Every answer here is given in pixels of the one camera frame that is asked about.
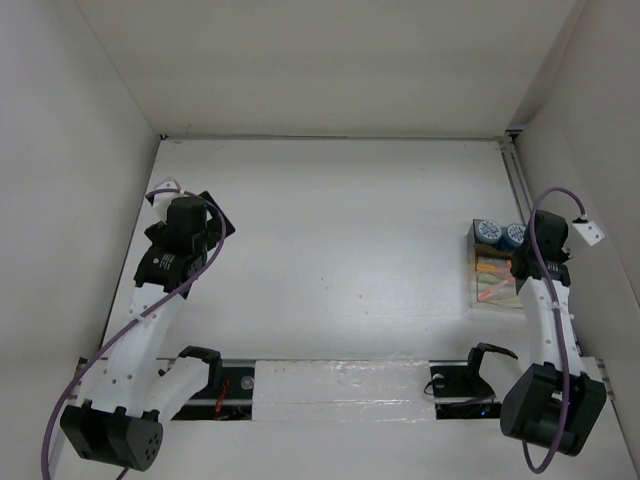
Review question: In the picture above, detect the orange thin pen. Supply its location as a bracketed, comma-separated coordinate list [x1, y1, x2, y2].
[477, 279, 516, 303]

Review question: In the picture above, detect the yellow thin pen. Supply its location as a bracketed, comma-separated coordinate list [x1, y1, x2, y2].
[480, 296, 522, 309]

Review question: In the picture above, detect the orange cap grey highlighter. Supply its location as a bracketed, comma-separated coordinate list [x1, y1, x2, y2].
[477, 257, 511, 268]

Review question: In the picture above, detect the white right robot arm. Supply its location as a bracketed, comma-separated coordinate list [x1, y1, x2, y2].
[500, 210, 606, 457]

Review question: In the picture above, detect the clear plastic container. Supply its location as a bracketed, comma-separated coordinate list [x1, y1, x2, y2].
[470, 275, 518, 309]

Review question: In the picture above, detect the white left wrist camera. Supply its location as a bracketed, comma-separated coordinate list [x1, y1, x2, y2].
[145, 177, 183, 221]

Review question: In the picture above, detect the aluminium front rail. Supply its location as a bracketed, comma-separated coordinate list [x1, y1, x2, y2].
[79, 350, 503, 424]

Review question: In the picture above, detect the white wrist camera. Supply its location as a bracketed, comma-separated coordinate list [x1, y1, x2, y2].
[569, 218, 605, 250]
[145, 177, 183, 221]

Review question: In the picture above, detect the aluminium side rail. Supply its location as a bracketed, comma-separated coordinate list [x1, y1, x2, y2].
[499, 130, 609, 396]

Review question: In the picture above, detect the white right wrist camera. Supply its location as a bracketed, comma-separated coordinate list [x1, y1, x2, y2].
[569, 218, 605, 250]

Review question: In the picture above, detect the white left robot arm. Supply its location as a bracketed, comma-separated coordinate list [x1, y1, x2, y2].
[54, 182, 235, 472]

